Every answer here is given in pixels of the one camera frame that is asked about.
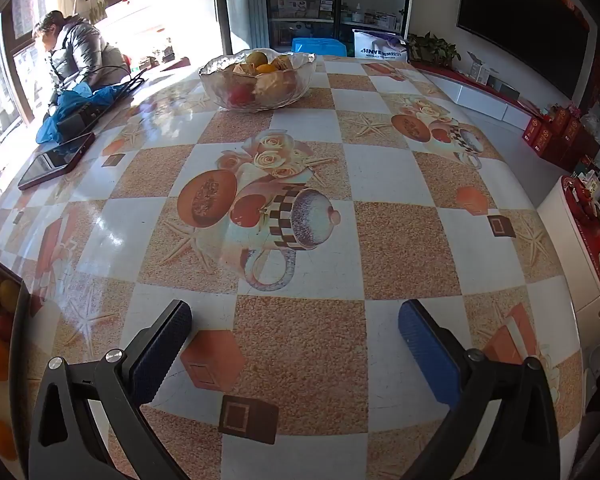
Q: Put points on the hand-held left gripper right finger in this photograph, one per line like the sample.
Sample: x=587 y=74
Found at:
x=427 y=355

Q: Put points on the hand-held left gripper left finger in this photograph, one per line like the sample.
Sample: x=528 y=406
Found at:
x=157 y=355

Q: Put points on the grey shallow tray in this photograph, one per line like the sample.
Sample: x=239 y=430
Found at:
x=20 y=305

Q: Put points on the checkered printed tablecloth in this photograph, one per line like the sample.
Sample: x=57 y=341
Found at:
x=330 y=260

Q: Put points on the white side table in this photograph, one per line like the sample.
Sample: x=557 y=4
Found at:
x=555 y=210

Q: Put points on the red tray of snacks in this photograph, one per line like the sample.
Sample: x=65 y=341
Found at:
x=597 y=220

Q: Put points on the smartphone in dark red case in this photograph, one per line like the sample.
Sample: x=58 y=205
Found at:
x=55 y=160

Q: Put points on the red gift box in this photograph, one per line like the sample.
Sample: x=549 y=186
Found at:
x=560 y=117
x=550 y=144
x=534 y=132
x=576 y=130

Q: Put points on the white low console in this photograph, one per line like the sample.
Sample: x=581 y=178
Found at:
x=480 y=95

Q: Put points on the blue crumpled cloth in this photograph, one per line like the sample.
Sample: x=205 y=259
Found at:
x=75 y=102

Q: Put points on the glass fruit bowl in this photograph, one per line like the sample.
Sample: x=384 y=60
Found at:
x=212 y=87

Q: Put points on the pale physalis husk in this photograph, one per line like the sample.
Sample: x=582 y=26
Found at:
x=275 y=85

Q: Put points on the small orange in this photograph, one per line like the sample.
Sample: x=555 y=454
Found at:
x=266 y=68

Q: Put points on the green potted plant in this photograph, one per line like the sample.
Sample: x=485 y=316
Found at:
x=432 y=47

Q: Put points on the white printed bag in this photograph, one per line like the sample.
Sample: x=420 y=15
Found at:
x=380 y=50

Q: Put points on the yellow-green citrus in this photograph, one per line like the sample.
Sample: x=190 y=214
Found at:
x=257 y=56

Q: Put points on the blue plastic stool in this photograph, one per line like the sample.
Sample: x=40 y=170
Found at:
x=317 y=46

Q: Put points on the grey curtain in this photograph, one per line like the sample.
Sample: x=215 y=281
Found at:
x=245 y=5

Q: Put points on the glass door cabinet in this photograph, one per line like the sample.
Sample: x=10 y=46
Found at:
x=305 y=5

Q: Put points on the black wall television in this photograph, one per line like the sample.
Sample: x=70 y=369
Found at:
x=520 y=15

